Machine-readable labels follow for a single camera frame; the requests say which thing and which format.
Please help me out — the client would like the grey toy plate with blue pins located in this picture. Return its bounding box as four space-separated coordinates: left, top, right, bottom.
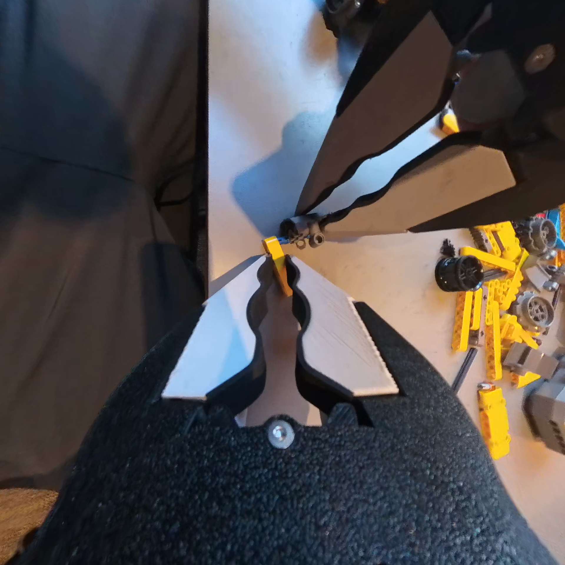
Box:
279 213 328 249

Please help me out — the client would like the grey toy hub block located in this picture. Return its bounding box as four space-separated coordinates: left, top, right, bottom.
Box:
523 380 565 455

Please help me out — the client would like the long yellow holed toy block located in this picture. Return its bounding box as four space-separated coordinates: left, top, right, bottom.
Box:
477 383 512 461

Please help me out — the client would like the grey toy panel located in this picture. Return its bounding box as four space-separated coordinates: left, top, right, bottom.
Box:
503 342 561 380

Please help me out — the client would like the grey toy wheel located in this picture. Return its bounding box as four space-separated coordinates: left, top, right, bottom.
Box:
512 291 556 329
516 217 558 254

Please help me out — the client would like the pile of yellow toy beams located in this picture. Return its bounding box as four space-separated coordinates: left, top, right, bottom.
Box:
450 221 565 389

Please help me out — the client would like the black toy axle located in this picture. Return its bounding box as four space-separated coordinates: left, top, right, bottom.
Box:
451 348 479 394

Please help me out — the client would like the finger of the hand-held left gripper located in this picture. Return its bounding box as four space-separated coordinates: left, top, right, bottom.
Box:
294 11 456 218
320 132 517 242

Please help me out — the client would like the short yellow toy beam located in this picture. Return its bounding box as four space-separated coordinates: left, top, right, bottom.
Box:
262 236 295 298

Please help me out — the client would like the black spoked toy wheel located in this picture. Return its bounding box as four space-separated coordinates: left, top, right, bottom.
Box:
435 255 485 293

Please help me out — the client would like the grey desk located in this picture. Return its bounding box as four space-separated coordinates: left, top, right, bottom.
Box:
207 0 565 563

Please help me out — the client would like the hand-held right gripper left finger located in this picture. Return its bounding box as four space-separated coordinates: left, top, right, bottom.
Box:
161 255 270 406

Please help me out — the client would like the yellow toy vehicle model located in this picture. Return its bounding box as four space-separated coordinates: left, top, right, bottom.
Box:
323 0 385 38

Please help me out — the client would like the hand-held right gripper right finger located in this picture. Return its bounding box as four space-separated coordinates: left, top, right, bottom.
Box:
285 255 400 406

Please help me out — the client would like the blue curved toy panel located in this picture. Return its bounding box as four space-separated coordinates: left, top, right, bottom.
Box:
547 207 565 250

